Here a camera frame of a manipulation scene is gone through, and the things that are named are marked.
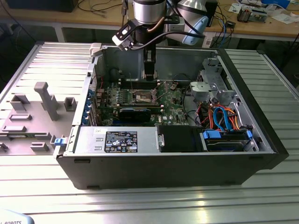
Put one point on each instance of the grey parts rack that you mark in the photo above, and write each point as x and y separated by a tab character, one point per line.
35	130

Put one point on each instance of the black open PC case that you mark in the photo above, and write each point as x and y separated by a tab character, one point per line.
163	170

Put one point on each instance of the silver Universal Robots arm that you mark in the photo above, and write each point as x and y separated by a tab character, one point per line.
148	11

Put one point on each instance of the white label box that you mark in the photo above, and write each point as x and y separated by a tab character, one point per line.
209	43

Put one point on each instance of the green RAM stick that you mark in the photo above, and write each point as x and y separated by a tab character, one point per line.
35	135

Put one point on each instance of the black graphics card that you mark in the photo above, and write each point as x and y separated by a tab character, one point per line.
134	116

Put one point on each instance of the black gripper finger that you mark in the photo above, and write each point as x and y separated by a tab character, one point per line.
149	66

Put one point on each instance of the small grey wrist camera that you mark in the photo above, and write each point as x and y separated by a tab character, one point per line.
174	26

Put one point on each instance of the silver metal bracket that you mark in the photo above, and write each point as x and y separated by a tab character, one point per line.
203	89

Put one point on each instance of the perforated metal drive cage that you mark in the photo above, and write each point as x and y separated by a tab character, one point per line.
210	64

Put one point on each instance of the blue box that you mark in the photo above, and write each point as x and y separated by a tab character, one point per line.
275	2

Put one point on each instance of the wooden desk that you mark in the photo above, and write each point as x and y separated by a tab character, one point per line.
93	17

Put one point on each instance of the white papers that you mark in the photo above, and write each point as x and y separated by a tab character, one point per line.
283	18

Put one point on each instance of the white-clip RAM slot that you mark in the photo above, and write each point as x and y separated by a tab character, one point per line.
126	81
126	86

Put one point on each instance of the grey power supply unit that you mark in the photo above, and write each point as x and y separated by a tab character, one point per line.
144	140

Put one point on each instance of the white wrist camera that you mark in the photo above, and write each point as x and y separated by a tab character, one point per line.
121	43

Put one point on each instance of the CPU socket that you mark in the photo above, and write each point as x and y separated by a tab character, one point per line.
140	96

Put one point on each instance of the white card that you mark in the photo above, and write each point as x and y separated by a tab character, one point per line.
234	8

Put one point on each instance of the wide black box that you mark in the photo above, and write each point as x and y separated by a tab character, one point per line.
42	4

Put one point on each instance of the metal drive box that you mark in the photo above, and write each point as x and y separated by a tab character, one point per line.
259	16

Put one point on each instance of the copper finned CPU cooler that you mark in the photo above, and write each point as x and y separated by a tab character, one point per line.
244	15

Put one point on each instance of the pale grey case latch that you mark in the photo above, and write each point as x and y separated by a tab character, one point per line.
95	50

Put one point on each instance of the blue plastic clip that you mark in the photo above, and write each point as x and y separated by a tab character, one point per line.
59	142

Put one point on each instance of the hard disk in blue carrier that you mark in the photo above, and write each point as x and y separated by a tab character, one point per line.
224	145

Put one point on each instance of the small black adapter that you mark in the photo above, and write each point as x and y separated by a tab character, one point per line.
230	24

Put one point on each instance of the green motherboard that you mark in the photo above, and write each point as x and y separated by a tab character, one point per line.
174	109

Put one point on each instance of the pale blue teach pendant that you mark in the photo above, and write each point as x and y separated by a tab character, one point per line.
14	218

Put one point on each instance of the black drive box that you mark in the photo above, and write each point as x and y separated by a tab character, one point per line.
180	140

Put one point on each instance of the round coin battery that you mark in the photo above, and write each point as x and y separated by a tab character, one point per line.
173	86

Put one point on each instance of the tall black box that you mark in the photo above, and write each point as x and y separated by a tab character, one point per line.
213	11

